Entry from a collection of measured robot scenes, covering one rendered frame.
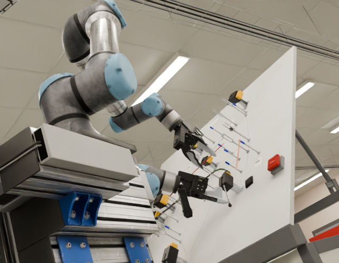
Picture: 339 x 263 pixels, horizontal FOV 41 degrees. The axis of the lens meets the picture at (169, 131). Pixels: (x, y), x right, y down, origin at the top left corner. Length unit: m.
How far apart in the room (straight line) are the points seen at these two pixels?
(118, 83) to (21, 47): 3.05
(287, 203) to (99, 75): 0.75
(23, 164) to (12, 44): 3.34
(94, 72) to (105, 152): 0.32
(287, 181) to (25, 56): 3.12
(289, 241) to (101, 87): 0.74
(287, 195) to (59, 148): 0.93
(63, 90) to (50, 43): 3.00
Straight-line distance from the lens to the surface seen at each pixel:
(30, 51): 4.24
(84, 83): 1.18
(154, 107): 1.69
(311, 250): 1.49
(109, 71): 1.16
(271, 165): 1.65
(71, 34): 1.57
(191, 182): 1.68
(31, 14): 3.88
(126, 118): 1.73
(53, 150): 0.78
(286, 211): 1.51
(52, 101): 1.21
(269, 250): 1.52
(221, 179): 1.79
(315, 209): 2.12
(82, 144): 0.86
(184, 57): 4.87
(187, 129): 1.84
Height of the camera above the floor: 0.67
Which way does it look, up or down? 24 degrees up
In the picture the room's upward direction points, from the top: 21 degrees counter-clockwise
